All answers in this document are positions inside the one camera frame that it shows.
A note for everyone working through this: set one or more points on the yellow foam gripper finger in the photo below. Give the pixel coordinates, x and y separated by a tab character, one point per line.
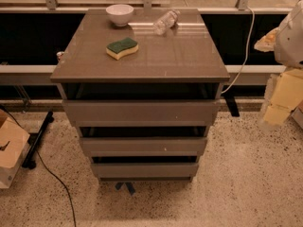
284	92

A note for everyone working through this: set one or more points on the grey bottom drawer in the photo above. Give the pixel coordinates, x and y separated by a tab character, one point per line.
119	171

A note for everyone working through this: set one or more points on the grey drawer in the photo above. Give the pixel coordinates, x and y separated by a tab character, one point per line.
143	147
119	171
83	113

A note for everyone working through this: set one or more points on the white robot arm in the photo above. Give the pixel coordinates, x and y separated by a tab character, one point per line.
294	20

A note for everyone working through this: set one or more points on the grey drawer cabinet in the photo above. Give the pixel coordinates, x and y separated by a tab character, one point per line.
182	65

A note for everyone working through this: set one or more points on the grey middle drawer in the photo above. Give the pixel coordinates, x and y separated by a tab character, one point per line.
143	147

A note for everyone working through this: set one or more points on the grey top drawer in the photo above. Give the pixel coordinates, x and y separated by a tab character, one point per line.
83	113

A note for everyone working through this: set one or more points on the cardboard box right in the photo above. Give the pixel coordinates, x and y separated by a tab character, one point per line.
297	115

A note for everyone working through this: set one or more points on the cardboard box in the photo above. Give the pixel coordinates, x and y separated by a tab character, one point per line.
13	149
297	115

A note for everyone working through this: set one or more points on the clear plastic bottle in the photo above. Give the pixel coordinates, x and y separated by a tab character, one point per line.
166	22

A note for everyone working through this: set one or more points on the green yellow sponge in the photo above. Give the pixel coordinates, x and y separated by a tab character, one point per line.
122	48

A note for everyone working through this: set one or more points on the white ceramic bowl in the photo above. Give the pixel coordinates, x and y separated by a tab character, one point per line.
120	14

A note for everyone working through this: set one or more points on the blue tape cross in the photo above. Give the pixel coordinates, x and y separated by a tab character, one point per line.
128	185

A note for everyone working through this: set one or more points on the black stand foot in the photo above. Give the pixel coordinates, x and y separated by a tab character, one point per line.
34	141

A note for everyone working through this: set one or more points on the cardboard box left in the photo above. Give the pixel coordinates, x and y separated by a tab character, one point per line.
13	149

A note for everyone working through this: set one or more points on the black bracket behind cabinet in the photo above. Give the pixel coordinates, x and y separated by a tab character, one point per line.
231	104

